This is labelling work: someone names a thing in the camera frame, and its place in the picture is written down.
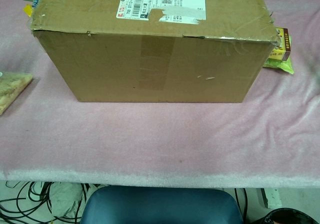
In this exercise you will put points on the brown cardboard box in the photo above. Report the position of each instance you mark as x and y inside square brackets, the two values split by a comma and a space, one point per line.
[150, 58]

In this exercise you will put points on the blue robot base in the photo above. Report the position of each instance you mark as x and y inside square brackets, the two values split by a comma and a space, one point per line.
[162, 206]

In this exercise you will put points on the pink fleece tablecloth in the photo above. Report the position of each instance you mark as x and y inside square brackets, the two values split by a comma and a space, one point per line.
[150, 138]

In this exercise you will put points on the green snack packet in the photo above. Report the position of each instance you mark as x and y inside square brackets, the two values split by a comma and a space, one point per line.
[280, 66]

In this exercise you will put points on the white plastic bag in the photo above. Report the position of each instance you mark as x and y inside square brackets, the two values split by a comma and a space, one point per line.
[65, 196]

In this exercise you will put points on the white yellow snack bag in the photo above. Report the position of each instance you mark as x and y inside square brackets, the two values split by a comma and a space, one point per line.
[28, 9]

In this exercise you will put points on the grey table leg bracket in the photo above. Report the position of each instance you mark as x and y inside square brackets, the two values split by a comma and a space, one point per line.
[272, 199]

